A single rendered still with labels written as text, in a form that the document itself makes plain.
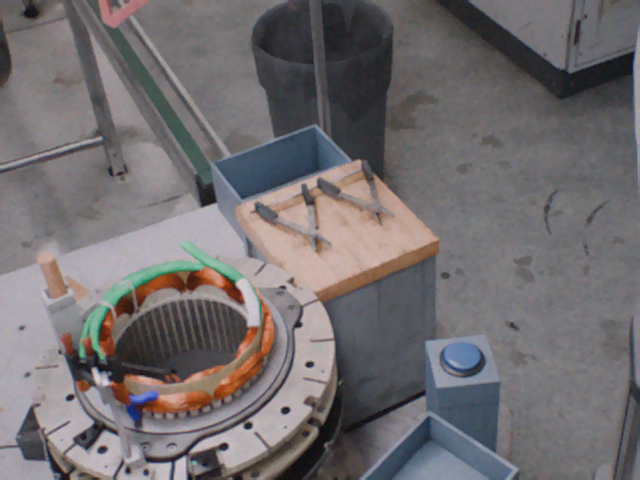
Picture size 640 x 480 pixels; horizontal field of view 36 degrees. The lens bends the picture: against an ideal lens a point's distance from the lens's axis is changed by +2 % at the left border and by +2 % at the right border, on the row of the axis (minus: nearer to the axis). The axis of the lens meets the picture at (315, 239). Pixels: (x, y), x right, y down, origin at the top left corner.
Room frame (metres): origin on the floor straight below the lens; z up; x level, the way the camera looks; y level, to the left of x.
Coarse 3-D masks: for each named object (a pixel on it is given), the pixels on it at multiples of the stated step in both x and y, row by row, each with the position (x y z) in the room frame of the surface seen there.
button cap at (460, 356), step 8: (456, 344) 0.74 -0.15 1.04; (464, 344) 0.74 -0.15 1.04; (448, 352) 0.73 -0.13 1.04; (456, 352) 0.73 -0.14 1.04; (464, 352) 0.73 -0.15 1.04; (472, 352) 0.73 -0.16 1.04; (480, 352) 0.73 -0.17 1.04; (448, 360) 0.72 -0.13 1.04; (456, 360) 0.72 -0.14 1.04; (464, 360) 0.72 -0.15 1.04; (472, 360) 0.72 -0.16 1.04; (480, 360) 0.72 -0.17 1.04; (456, 368) 0.71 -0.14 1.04; (464, 368) 0.71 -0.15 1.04; (472, 368) 0.71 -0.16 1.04
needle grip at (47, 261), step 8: (40, 256) 0.75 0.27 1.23; (48, 256) 0.75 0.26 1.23; (40, 264) 0.74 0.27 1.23; (48, 264) 0.74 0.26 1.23; (56, 264) 0.74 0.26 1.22; (48, 272) 0.74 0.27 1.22; (56, 272) 0.74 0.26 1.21; (48, 280) 0.74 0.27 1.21; (56, 280) 0.74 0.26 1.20; (48, 288) 0.74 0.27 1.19; (56, 288) 0.74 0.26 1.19; (64, 288) 0.74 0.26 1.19; (56, 296) 0.74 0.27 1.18
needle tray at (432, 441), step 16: (432, 416) 0.63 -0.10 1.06; (416, 432) 0.62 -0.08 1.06; (432, 432) 0.63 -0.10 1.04; (448, 432) 0.62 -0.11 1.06; (400, 448) 0.60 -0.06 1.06; (416, 448) 0.62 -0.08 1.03; (432, 448) 0.62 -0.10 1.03; (448, 448) 0.62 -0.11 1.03; (464, 448) 0.60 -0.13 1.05; (480, 448) 0.59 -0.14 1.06; (384, 464) 0.59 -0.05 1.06; (400, 464) 0.60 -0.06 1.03; (416, 464) 0.61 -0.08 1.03; (432, 464) 0.60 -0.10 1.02; (448, 464) 0.60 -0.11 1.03; (464, 464) 0.60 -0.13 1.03; (480, 464) 0.59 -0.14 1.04; (496, 464) 0.58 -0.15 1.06
